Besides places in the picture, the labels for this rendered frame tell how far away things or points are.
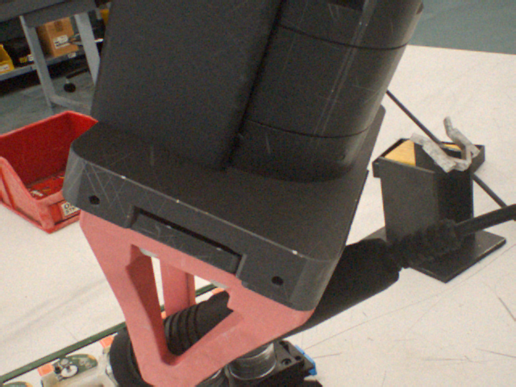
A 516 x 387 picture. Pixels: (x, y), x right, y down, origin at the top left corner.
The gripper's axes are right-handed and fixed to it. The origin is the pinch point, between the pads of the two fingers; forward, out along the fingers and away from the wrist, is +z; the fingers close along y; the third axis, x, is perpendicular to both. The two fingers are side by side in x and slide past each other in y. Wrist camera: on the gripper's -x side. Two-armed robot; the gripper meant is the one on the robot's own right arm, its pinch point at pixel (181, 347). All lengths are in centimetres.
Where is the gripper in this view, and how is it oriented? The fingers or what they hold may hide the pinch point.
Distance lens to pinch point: 24.6
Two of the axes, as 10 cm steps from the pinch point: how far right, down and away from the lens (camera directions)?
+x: 9.1, 4.0, -0.8
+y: -2.7, 4.5, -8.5
